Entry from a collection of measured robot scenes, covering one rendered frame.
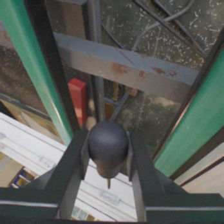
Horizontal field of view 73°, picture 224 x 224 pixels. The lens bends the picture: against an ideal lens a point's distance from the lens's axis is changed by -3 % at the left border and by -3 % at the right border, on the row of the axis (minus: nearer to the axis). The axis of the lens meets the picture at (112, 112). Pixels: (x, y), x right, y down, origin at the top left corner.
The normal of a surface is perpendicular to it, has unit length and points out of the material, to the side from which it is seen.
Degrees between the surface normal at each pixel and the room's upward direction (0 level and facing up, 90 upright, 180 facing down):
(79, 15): 0
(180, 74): 90
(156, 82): 0
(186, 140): 0
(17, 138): 90
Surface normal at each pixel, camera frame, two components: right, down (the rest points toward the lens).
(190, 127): -0.44, 0.71
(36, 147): 0.01, -0.61
